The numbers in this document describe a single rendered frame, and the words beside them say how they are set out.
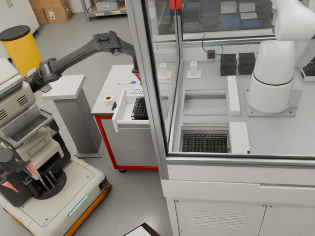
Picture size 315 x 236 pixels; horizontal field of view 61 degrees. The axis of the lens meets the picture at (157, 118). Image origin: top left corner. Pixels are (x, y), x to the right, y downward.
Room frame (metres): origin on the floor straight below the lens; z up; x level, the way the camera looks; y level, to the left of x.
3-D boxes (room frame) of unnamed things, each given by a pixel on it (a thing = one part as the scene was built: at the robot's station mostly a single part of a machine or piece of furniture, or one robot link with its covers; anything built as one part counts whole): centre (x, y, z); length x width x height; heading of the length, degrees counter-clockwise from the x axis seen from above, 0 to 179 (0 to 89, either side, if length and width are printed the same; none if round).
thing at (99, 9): (5.33, 0.56, 0.22); 0.40 x 0.30 x 0.17; 79
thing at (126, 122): (1.26, 0.01, 0.86); 0.40 x 0.26 x 0.06; 76
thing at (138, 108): (1.26, 0.02, 0.87); 0.22 x 0.18 x 0.06; 76
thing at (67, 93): (1.89, 0.71, 0.38); 0.30 x 0.30 x 0.76; 79
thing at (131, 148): (1.71, 0.10, 0.38); 0.62 x 0.58 x 0.76; 166
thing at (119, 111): (1.31, 0.22, 0.87); 0.29 x 0.02 x 0.11; 166
